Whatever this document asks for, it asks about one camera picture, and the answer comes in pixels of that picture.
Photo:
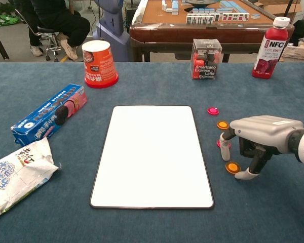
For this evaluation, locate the white snack bag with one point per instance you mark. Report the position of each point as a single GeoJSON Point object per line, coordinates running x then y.
{"type": "Point", "coordinates": [17, 177]}

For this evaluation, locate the clear coffee capsule box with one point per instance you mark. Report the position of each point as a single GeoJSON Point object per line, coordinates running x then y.
{"type": "Point", "coordinates": [205, 60]}

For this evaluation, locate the blue machine base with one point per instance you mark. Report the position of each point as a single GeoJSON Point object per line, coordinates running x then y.
{"type": "Point", "coordinates": [114, 35]}

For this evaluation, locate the blue table cloth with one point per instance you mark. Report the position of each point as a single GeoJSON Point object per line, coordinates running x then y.
{"type": "Point", "coordinates": [152, 93]}

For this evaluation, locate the stacked blue mahjong tiles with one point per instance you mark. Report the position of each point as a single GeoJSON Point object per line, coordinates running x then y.
{"type": "Point", "coordinates": [170, 6]}

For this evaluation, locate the white rectangular board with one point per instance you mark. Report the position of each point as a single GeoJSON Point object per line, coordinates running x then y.
{"type": "Point", "coordinates": [152, 157]}

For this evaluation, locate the red instant noodle cup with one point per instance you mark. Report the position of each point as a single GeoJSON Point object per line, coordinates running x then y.
{"type": "Point", "coordinates": [100, 65]}

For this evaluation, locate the red NFC juice bottle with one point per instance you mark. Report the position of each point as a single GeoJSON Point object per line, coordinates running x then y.
{"type": "Point", "coordinates": [269, 50]}

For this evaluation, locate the brown mahjong table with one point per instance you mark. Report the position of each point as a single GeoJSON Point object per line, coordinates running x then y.
{"type": "Point", "coordinates": [180, 33]}

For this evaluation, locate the standing mahjong tile row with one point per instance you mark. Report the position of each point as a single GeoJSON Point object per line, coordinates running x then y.
{"type": "Point", "coordinates": [200, 19]}

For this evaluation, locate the blue mahjong tile cluster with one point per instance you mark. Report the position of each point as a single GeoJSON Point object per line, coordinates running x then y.
{"type": "Point", "coordinates": [229, 3]}

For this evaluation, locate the blue cookie box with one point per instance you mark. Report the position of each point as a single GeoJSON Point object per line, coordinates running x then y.
{"type": "Point", "coordinates": [50, 114]}

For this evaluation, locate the pink token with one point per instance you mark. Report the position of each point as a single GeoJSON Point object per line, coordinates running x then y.
{"type": "Point", "coordinates": [218, 144]}
{"type": "Point", "coordinates": [213, 111]}

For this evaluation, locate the blue-backed mahjong tile row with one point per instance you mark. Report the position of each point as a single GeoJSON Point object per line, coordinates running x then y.
{"type": "Point", "coordinates": [210, 10]}

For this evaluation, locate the single blue mahjong tile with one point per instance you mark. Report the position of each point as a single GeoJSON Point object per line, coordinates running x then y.
{"type": "Point", "coordinates": [255, 16]}

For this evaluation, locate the green plant leaves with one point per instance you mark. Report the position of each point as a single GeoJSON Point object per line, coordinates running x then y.
{"type": "Point", "coordinates": [2, 19]}

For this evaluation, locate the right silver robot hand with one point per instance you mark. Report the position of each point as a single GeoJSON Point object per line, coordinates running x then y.
{"type": "Point", "coordinates": [266, 131]}

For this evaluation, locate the orange disc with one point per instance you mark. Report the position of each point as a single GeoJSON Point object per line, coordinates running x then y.
{"type": "Point", "coordinates": [232, 167]}
{"type": "Point", "coordinates": [222, 125]}

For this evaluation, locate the face-up mahjong tile row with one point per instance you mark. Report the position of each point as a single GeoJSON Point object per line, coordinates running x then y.
{"type": "Point", "coordinates": [233, 17]}

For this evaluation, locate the dark round dice dome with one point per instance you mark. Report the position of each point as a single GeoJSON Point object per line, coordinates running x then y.
{"type": "Point", "coordinates": [201, 2]}

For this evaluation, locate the white plastic basket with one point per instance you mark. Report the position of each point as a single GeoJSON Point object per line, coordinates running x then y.
{"type": "Point", "coordinates": [299, 53]}

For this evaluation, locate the metal swivel stool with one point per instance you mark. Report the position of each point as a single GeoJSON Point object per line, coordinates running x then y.
{"type": "Point", "coordinates": [49, 38]}

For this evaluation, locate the seated person in black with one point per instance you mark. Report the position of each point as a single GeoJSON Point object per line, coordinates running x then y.
{"type": "Point", "coordinates": [63, 22]}

